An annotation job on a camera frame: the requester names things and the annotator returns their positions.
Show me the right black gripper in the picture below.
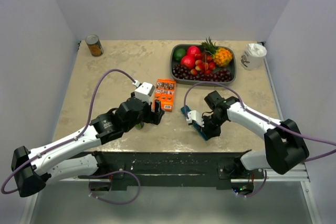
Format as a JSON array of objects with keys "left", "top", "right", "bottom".
[{"left": 197, "top": 113, "right": 226, "bottom": 140}]

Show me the green pill bottle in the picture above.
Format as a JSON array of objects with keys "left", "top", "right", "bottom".
[{"left": 135, "top": 122, "right": 144, "bottom": 130}]

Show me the teal weekly pill organizer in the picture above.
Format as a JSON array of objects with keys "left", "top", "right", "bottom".
[{"left": 181, "top": 105, "right": 208, "bottom": 141}]

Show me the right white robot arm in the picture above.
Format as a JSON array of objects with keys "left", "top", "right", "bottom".
[{"left": 201, "top": 91, "right": 310, "bottom": 178}]

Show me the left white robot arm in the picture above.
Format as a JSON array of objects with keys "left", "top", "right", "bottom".
[{"left": 11, "top": 97, "right": 164, "bottom": 198}]

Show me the orange cardboard box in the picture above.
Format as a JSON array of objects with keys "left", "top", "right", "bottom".
[{"left": 154, "top": 79, "right": 176, "bottom": 112}]

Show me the grey fruit tray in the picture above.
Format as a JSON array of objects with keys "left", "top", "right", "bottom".
[{"left": 170, "top": 44, "right": 237, "bottom": 87}]

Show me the dark grape bunch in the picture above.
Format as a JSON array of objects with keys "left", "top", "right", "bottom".
[{"left": 172, "top": 64, "right": 233, "bottom": 82}]

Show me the red apple lower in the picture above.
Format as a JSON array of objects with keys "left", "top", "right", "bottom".
[{"left": 180, "top": 55, "right": 196, "bottom": 70}]

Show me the red apple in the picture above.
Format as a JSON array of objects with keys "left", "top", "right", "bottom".
[
  {"left": 180, "top": 55, "right": 196, "bottom": 70},
  {"left": 186, "top": 46, "right": 202, "bottom": 58}
]

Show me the red cherry cluster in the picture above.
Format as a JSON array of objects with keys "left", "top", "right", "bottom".
[{"left": 190, "top": 53, "right": 216, "bottom": 75}]

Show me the green lime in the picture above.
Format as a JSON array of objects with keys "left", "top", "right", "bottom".
[{"left": 173, "top": 48, "right": 186, "bottom": 62}]

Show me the small pineapple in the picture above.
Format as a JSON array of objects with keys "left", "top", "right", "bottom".
[{"left": 201, "top": 37, "right": 233, "bottom": 68}]

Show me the red apple upper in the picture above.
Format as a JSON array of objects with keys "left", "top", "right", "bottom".
[{"left": 186, "top": 46, "right": 202, "bottom": 58}]

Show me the tin can yellow label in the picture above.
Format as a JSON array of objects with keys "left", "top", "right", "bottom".
[{"left": 85, "top": 34, "right": 103, "bottom": 57}]

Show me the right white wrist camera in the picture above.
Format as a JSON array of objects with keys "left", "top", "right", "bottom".
[{"left": 186, "top": 110, "right": 204, "bottom": 127}]

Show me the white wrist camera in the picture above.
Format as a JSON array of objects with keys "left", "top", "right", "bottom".
[
  {"left": 186, "top": 110, "right": 204, "bottom": 127},
  {"left": 133, "top": 80, "right": 155, "bottom": 105}
]

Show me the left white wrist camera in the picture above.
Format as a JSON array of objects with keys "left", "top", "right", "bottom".
[{"left": 133, "top": 80, "right": 155, "bottom": 105}]

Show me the purple cable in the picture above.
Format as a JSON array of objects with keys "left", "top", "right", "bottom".
[
  {"left": 235, "top": 169, "right": 268, "bottom": 199},
  {"left": 0, "top": 68, "right": 138, "bottom": 195},
  {"left": 183, "top": 81, "right": 336, "bottom": 163},
  {"left": 88, "top": 169, "right": 141, "bottom": 205}
]

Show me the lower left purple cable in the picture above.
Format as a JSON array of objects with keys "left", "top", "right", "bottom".
[{"left": 88, "top": 169, "right": 141, "bottom": 205}]

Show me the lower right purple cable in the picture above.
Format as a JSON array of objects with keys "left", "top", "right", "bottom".
[{"left": 235, "top": 169, "right": 268, "bottom": 199}]

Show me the aluminium rail frame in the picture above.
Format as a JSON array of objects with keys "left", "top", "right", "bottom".
[{"left": 60, "top": 164, "right": 310, "bottom": 183}]

